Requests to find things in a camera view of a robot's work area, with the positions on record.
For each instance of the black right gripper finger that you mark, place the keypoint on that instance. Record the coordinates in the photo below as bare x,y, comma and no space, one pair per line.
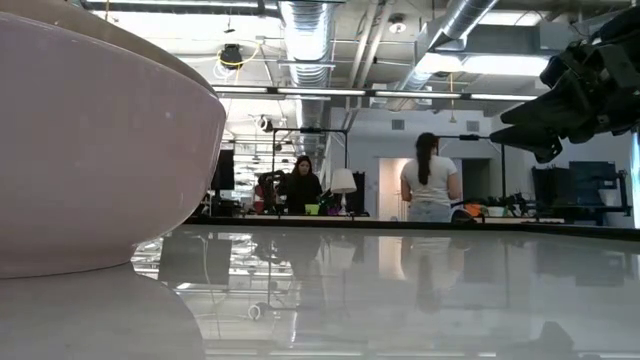
540,140
550,111

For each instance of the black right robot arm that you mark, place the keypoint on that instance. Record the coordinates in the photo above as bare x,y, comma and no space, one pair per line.
627,25

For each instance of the black background robot arm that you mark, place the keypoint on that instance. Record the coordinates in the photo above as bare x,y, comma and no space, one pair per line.
270,187

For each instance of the dark equipment rack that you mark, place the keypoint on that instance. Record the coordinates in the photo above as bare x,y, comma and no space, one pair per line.
550,185

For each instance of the dark blue cabinet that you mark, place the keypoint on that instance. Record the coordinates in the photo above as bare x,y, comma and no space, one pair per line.
592,175

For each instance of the small white pot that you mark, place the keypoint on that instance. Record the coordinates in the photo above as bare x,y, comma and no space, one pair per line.
607,196

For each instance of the orange background object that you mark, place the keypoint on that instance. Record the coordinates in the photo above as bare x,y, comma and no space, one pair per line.
472,209

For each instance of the standing person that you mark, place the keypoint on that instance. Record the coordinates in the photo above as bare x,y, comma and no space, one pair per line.
430,185

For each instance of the round ceiling smoke detector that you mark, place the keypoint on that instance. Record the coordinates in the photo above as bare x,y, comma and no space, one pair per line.
397,26

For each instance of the white table lamp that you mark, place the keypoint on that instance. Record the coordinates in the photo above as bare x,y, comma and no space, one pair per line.
343,181

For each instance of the long ceiling light bar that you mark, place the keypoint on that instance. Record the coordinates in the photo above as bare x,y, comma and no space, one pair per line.
320,91

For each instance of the small green container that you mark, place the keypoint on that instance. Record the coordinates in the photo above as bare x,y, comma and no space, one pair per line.
312,209

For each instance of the seated person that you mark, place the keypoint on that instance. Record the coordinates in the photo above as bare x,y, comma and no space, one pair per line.
302,192

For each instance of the red background object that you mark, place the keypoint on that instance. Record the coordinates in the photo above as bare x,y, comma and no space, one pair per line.
258,200

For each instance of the black monitor screen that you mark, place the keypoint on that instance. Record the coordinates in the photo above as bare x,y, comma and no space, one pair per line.
223,170

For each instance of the large pink ceramic bowl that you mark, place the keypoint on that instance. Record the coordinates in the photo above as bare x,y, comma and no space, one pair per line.
100,150

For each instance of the black metal camera frame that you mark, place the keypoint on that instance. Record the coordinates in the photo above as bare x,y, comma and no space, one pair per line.
470,136
310,130

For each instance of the silver slanted ceiling duct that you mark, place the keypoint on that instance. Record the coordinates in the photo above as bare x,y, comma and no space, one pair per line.
465,15

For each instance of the silver ribbed ceiling duct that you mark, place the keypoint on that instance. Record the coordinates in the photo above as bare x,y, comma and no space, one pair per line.
312,107

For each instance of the black ceiling camera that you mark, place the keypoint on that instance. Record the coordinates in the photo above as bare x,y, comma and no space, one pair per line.
231,56

